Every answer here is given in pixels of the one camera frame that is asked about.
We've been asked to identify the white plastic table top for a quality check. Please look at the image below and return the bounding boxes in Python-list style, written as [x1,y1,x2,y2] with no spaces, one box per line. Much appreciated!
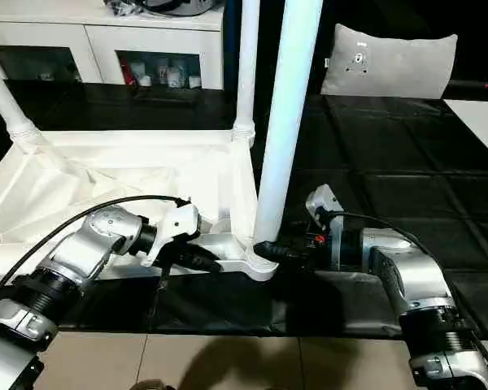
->
[0,126,279,287]

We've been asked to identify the white plastic table leg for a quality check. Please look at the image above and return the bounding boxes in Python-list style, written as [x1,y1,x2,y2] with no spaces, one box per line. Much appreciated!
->
[233,0,262,144]
[0,49,43,149]
[251,0,325,249]

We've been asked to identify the black table mat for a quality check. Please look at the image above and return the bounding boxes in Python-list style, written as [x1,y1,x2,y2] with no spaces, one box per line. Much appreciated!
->
[0,80,488,340]

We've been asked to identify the grey cushion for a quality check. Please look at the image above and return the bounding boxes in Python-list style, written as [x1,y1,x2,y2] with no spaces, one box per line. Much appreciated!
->
[320,23,460,100]

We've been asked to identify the white flat board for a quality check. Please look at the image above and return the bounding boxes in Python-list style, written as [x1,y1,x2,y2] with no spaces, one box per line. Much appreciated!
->
[444,99,488,165]

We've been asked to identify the white glass-door cabinet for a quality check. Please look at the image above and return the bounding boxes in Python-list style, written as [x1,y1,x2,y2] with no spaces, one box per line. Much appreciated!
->
[0,0,228,91]

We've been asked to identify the dark items on cabinet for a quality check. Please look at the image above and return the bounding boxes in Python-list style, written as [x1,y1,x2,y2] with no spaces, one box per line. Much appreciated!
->
[104,0,225,18]

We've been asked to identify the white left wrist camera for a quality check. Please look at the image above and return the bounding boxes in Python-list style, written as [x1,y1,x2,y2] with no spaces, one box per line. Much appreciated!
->
[142,201,203,269]

